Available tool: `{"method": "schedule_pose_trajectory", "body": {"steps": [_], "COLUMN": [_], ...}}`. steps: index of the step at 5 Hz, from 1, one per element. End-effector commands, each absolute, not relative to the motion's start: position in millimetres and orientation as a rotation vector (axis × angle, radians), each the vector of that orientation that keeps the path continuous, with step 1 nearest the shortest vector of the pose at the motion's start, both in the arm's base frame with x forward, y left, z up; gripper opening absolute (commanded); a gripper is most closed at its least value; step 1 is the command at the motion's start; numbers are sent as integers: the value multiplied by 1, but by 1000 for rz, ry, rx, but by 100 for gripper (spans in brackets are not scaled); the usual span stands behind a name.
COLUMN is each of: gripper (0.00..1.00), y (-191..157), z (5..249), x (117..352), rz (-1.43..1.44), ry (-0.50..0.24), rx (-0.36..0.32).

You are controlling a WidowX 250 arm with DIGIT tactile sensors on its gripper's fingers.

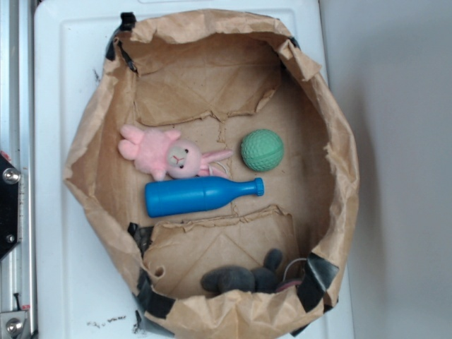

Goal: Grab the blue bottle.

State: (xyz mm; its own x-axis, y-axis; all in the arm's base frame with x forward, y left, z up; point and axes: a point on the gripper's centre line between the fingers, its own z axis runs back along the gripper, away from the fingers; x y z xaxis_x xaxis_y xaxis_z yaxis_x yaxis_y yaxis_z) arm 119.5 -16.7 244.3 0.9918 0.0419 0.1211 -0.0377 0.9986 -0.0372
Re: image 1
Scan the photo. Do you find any blue plastic bottle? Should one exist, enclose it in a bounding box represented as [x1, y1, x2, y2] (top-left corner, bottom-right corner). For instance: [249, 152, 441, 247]
[144, 177, 265, 218]

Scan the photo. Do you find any brown paper lined bin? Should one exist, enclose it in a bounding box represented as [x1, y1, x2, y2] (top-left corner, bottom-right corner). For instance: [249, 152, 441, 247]
[64, 9, 359, 338]

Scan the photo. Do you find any green dimpled ball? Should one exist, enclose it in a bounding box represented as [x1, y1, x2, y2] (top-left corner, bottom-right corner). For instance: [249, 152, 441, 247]
[241, 129, 285, 172]

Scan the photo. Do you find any pink plush bunny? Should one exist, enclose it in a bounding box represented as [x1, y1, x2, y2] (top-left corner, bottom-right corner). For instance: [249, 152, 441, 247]
[118, 124, 233, 182]

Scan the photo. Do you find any dark grey plush toy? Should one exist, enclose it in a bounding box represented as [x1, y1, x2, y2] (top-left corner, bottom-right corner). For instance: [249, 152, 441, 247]
[201, 249, 307, 294]

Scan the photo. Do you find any black metal bracket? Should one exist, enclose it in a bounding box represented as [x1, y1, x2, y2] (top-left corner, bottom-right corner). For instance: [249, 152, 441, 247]
[0, 151, 21, 261]

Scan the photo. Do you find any aluminium frame rail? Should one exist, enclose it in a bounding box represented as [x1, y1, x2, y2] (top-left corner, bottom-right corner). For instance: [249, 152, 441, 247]
[1, 1, 39, 338]

